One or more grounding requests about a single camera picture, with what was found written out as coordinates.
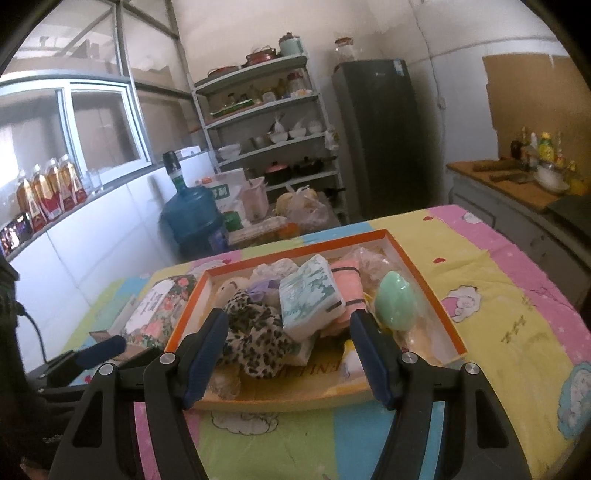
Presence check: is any white scrunchie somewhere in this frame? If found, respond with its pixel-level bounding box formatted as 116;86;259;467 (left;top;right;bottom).
252;258;301;282

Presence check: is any kitchen counter cabinet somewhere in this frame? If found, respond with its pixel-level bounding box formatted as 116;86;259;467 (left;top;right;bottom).
445;159;591;305

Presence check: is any black pot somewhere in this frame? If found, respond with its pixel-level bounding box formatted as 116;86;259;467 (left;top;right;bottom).
293;156;338;178

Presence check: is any leopard print scrunchie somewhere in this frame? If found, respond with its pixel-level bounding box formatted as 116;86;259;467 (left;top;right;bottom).
221;291;301;380

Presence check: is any white metal shelf rack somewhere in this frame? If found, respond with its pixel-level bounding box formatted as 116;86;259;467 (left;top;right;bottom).
191;53;349;227

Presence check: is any floral tissue box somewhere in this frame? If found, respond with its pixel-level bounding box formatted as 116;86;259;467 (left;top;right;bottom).
121;273;199;349

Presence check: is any pot with pink lid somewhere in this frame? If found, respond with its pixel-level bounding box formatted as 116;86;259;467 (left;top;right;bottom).
264;161;293;185

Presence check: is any yellow cartoon snack packet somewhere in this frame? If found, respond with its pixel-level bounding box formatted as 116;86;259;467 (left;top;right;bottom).
341;339;370;377

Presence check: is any teal canister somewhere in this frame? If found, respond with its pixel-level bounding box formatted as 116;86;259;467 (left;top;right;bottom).
279;32;305;57

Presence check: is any purple frilled plush toy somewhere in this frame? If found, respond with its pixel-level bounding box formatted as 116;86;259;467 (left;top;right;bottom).
217;276;280;310

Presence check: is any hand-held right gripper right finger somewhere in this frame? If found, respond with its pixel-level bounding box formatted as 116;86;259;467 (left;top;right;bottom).
349;310;529;480

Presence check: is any brown cardboard sheet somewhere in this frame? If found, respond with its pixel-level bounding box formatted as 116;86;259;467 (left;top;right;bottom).
482;53;591;160

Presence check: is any green shelf tray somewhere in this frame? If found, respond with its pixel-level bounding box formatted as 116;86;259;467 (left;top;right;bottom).
210;99;257;116

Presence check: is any clear plastic bag of food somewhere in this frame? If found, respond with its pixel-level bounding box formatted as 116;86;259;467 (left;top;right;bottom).
276;185;342;234

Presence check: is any blue water jug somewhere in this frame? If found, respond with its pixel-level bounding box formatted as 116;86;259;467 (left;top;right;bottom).
159;151;227;259

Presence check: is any smartphone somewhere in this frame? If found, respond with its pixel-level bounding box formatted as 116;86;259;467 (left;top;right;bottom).
0;212;34;257

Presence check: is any white sack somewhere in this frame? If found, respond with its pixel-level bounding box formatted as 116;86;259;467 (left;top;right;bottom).
205;168;247;217

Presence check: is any pink plastic bin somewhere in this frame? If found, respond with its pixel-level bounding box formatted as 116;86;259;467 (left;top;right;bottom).
242;178;269;220

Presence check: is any tea drink bottle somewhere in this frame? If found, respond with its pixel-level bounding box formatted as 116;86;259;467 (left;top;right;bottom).
31;165;63;222
46;159;75;214
16;171;47;232
58;154;88;206

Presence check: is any glass jar with red lid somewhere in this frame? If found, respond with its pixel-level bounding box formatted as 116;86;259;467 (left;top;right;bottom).
335;37;358;63

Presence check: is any green patterned tissue pack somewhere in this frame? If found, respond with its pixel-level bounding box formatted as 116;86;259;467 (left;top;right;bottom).
278;254;347;342

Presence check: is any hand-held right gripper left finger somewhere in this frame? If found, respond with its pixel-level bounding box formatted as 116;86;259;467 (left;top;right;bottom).
48;308;230;480

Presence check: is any colourful printed blanket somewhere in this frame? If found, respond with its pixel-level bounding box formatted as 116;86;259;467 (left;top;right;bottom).
28;203;591;480

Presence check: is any white bowl with pattern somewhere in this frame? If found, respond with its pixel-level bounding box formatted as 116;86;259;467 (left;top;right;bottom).
536;165;571;193

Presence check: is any clear wrapped food pack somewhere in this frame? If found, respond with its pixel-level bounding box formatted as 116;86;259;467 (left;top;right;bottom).
228;217;289;244

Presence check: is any red basket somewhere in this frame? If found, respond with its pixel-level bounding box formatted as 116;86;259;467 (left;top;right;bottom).
245;46;279;65

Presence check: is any row of condiment bottles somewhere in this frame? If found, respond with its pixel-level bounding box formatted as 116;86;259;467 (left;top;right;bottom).
510;127;591;195

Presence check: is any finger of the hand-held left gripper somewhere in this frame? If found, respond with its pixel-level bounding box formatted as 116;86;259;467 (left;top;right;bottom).
44;347;163;398
28;335;127;384

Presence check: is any small white tissue pack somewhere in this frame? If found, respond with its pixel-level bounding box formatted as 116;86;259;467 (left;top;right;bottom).
291;335;319;367

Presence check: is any orange-rimmed gold cardboard box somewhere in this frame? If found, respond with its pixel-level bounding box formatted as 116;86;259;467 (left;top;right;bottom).
164;229;467;411

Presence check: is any sliding window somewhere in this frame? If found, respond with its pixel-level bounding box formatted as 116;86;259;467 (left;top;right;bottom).
0;76;153;195

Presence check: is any dark refrigerator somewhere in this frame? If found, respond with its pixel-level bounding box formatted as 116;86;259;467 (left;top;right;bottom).
332;59;437;222

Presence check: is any pink towel pack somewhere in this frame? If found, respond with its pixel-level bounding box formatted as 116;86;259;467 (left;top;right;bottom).
318;257;370;337

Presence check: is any green egg-shaped sponge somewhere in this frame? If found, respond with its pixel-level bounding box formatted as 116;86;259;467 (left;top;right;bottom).
365;268;446;356

